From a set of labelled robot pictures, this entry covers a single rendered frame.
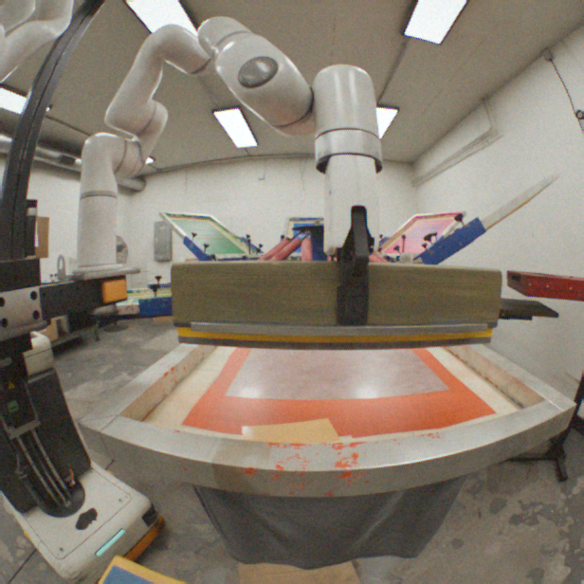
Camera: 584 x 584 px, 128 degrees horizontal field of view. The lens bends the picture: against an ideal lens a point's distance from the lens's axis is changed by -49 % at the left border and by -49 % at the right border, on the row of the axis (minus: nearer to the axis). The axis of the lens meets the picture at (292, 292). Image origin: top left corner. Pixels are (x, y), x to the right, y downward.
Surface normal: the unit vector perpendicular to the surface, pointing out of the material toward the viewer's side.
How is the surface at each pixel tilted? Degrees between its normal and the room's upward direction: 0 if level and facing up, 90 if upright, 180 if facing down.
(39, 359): 90
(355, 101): 91
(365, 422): 0
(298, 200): 90
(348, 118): 90
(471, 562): 0
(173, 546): 0
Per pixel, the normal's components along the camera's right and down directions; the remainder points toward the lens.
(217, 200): -0.06, 0.14
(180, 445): -0.01, -0.99
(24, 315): 0.96, 0.03
